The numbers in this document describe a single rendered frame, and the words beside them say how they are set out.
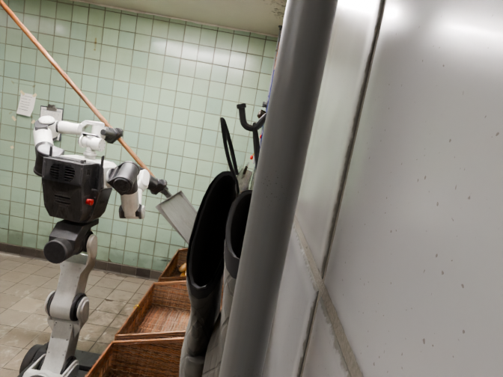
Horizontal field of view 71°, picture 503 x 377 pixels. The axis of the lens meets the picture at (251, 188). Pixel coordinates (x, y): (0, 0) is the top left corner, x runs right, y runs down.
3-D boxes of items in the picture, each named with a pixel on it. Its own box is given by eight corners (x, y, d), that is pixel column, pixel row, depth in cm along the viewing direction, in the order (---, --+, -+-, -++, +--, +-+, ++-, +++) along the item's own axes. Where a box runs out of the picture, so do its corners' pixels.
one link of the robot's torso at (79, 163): (90, 233, 163) (99, 157, 158) (22, 218, 166) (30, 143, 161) (121, 220, 192) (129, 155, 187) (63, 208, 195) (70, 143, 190)
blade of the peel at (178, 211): (154, 206, 206) (158, 203, 206) (178, 192, 260) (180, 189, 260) (194, 253, 209) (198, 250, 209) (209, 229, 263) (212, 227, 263)
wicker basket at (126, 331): (230, 320, 208) (237, 276, 204) (218, 387, 153) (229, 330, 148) (148, 305, 208) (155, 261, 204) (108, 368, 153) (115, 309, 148)
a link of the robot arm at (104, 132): (97, 143, 215) (86, 141, 204) (99, 125, 215) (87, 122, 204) (114, 145, 214) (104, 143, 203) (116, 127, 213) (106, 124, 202)
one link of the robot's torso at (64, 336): (66, 393, 181) (80, 303, 178) (28, 385, 181) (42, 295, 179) (81, 375, 196) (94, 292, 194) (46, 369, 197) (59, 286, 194)
